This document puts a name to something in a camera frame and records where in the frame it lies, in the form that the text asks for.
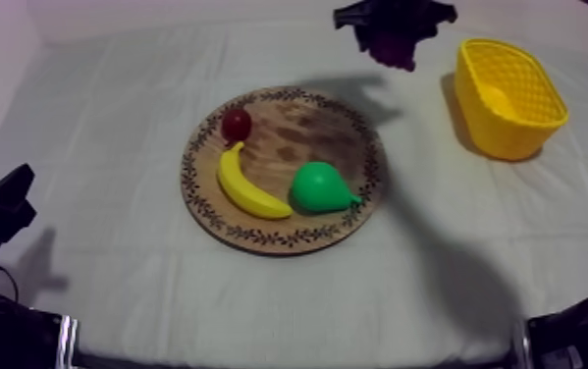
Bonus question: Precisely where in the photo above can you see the yellow toy banana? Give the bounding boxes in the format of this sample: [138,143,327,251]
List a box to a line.
[216,140,295,221]

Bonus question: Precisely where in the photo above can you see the round wooden board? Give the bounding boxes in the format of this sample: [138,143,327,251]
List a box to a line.
[179,85,389,257]

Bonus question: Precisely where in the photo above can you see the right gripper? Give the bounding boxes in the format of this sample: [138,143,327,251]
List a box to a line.
[333,0,458,53]

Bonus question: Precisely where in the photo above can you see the small red fruit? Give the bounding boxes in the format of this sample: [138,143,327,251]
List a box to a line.
[220,107,254,146]

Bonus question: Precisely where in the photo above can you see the yellow plastic basket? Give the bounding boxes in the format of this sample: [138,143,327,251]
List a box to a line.
[454,37,570,163]

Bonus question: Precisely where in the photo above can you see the green toy pear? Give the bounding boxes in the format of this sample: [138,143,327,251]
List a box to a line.
[290,160,364,215]

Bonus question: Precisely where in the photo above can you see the silver metal bar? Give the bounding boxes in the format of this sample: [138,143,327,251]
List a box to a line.
[55,314,80,369]

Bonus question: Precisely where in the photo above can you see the purple toy grapes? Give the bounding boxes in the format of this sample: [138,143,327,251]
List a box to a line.
[367,31,419,73]

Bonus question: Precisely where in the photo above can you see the black cable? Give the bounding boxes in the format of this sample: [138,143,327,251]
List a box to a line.
[0,260,21,304]

